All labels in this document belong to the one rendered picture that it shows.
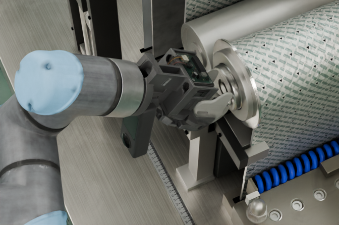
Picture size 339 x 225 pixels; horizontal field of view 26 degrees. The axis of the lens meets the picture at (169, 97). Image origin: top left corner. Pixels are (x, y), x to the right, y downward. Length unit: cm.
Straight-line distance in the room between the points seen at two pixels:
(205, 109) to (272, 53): 13
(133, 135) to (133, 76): 13
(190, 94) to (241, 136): 25
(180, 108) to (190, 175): 45
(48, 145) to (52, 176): 4
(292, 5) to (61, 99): 54
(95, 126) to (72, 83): 65
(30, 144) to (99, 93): 11
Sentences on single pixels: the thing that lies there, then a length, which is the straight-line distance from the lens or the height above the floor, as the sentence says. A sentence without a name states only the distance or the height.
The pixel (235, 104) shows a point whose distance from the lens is 111.
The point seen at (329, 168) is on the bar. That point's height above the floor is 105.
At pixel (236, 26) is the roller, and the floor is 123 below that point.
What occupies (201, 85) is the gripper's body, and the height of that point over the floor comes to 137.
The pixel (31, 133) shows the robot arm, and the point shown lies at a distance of 92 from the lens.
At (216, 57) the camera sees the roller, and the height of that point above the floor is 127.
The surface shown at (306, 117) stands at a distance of 122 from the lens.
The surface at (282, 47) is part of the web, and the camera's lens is 111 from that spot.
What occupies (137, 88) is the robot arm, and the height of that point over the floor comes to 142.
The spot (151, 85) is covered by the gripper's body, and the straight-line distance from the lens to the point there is 94.
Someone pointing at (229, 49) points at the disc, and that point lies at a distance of 110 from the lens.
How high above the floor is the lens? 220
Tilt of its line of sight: 58 degrees down
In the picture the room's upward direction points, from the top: straight up
